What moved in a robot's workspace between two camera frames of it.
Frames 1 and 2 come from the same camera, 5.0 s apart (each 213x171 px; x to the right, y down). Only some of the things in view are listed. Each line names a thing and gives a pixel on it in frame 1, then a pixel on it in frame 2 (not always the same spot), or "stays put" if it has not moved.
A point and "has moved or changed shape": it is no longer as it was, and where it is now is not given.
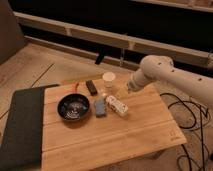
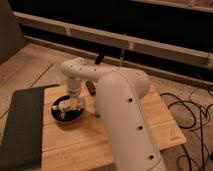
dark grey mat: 23,142 stays put
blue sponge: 100,108 stays put
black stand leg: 99,57 stays put
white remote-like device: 116,105 has moved or changed shape
